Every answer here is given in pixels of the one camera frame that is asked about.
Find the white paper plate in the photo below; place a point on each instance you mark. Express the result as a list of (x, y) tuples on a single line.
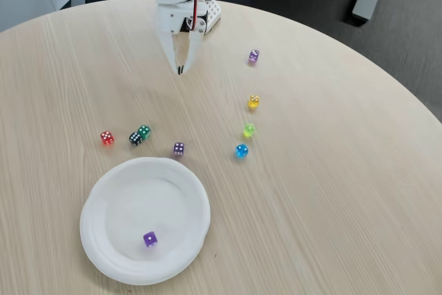
[(145, 205)]

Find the pale purple translucent die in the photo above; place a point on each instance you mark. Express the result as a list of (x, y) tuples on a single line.
[(253, 56)]

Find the yellow translucent die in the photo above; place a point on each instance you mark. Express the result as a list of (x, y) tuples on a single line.
[(253, 102)]

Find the black die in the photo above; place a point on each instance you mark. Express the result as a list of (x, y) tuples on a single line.
[(135, 139)]

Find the lime green translucent die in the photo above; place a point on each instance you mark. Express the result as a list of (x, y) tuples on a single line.
[(249, 130)]

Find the red die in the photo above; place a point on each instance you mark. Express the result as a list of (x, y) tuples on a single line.
[(107, 138)]

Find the blue translucent die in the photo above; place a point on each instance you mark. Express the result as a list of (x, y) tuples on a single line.
[(241, 151)]

